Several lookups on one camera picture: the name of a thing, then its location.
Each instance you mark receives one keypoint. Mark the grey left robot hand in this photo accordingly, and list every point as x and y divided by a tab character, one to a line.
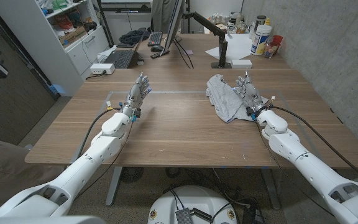
135	95

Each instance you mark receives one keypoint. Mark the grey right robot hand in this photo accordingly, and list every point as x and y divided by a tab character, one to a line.
251	93

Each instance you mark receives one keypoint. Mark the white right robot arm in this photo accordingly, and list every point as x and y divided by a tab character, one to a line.
309	165

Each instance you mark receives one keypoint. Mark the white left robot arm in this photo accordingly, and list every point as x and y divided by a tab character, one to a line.
82	168

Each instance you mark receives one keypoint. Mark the grey crumpled shirt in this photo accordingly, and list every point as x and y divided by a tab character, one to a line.
224	99

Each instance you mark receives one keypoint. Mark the small white flat box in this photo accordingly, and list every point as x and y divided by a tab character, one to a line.
241	63

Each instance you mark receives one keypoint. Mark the black laptop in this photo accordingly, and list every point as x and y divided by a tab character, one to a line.
122	57

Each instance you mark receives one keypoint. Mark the white power strip box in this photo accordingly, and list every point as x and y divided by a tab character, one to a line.
102	68

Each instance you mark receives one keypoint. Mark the black remote control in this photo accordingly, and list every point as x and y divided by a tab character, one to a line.
159	54

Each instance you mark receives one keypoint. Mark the clear glass jar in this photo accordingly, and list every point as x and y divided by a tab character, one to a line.
270	49

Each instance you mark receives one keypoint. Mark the white paper sheet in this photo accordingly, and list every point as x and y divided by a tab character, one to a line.
236	46

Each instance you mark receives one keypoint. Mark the black computer mouse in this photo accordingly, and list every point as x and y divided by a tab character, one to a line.
157	48

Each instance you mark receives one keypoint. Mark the white shelf cabinet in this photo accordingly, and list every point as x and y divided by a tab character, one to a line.
42	46

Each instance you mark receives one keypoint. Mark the white wipes canister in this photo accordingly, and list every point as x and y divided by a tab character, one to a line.
260	39

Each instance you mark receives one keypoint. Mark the dark bundled garment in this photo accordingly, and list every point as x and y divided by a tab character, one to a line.
133	36

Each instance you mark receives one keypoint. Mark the black keyboard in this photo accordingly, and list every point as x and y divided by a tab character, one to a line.
155	38

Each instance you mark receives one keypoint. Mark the purple sticky note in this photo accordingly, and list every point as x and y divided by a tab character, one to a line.
188	52

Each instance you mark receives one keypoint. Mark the dark lidded tumbler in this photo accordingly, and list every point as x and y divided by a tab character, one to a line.
260	21

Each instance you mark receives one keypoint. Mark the yellow bottle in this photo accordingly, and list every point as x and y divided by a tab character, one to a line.
267	21

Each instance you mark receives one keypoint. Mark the white plastic bottle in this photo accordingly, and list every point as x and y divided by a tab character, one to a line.
239	18

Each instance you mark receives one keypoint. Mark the black round floor fan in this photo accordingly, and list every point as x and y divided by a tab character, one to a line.
131	174

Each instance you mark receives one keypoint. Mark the computer monitor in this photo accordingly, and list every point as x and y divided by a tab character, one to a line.
174	21

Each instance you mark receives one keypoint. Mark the red snack bag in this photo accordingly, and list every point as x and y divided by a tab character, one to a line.
62	21

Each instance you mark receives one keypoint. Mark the cardboard box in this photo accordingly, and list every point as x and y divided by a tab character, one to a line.
72	35

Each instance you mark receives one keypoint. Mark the green shelf item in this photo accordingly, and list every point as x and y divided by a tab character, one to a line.
59	4

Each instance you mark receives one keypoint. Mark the grey metal table leg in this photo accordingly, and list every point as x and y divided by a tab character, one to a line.
114	185
270	186

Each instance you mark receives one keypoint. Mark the brown trousers of person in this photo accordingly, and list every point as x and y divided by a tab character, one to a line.
2	171

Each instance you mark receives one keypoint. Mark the white robot torso base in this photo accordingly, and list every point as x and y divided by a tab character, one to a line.
194	199

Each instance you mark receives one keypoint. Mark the black floor power strip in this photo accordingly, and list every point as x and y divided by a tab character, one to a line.
251	214

